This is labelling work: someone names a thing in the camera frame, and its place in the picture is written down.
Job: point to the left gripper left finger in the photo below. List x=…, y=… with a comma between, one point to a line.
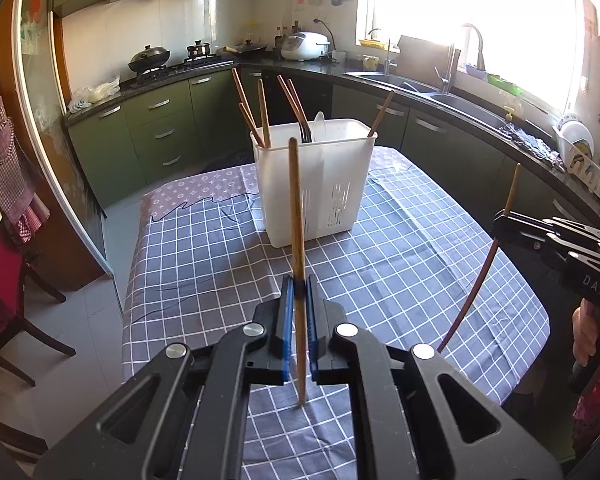
x=183, y=414

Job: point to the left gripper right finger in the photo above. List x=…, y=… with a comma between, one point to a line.
x=415, y=416

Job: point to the clear plastic spoon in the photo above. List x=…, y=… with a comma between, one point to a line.
x=318, y=127

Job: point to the black plastic fork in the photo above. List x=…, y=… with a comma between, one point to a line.
x=306, y=134

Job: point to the pink patterned sleeve forearm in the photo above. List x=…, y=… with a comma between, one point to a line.
x=586, y=421

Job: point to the green kitchen cabinets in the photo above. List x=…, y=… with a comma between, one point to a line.
x=148, y=135

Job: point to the right hand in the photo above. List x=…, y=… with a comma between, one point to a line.
x=586, y=332

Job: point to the blue checkered tablecloth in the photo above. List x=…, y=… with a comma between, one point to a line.
x=203, y=262

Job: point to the steel double sink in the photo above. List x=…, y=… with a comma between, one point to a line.
x=405, y=85

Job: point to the red wooden chair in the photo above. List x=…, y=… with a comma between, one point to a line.
x=14, y=269

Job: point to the chrome sink faucet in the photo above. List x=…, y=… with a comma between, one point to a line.
x=448, y=78

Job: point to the wooden cutting board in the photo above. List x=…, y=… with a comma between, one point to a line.
x=422, y=60

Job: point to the white plastic utensil holder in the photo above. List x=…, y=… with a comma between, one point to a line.
x=332, y=179

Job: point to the checkered apron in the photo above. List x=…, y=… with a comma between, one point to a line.
x=19, y=203

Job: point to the white plastic bag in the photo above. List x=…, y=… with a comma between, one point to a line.
x=86, y=97

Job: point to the white rice cooker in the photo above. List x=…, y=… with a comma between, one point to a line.
x=305, y=46

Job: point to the black wok with lid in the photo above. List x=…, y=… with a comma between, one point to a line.
x=148, y=59

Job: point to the small steel pot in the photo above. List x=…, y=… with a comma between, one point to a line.
x=198, y=49

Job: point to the black frying pan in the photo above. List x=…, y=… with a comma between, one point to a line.
x=248, y=49

